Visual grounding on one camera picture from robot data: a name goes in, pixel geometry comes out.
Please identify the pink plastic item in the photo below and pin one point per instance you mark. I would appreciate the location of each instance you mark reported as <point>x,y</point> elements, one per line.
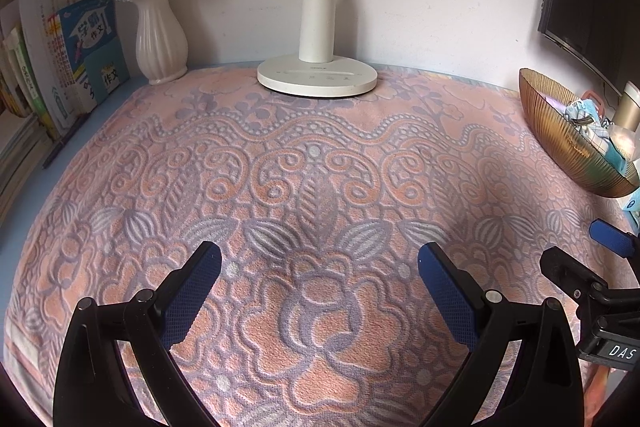
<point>592,97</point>

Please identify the amber glass bowl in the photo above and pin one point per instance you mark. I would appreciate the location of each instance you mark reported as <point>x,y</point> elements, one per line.
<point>555,117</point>

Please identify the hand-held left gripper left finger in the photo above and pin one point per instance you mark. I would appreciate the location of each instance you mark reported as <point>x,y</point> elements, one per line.
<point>192,292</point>

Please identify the white ribbed vase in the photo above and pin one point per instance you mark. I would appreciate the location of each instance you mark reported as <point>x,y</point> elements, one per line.
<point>160,37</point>

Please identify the stack of flat books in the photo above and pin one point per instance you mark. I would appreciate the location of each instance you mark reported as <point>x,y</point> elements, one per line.
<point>20,157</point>

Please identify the white blue tissue box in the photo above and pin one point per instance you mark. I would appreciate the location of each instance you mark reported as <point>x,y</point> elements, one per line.
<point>632,206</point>

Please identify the pink patterned towel blanket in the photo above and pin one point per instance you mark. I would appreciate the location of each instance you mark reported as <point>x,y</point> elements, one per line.
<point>300,207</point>

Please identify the white desk lamp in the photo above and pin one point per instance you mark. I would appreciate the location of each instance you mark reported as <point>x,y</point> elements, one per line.
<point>317,32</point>

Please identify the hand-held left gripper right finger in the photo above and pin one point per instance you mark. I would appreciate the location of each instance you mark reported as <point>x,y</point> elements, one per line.
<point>447,292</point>

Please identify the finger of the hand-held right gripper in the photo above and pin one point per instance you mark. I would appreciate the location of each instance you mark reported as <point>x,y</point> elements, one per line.
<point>612,237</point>
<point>567,269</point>

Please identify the green spine book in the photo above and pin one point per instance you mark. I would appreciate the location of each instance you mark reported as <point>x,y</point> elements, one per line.
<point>27,77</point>

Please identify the blue face mask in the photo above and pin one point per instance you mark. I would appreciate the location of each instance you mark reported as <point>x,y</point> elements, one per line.
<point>620,162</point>

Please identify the row of upright books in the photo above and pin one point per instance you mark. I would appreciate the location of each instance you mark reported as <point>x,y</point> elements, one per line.
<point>10,77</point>

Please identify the plaid hair bow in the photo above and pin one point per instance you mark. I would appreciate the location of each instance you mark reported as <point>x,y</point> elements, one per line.
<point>595,132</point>

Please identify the gold thermos bottle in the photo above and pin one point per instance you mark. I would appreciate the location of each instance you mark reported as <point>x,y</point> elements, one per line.
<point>630,107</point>

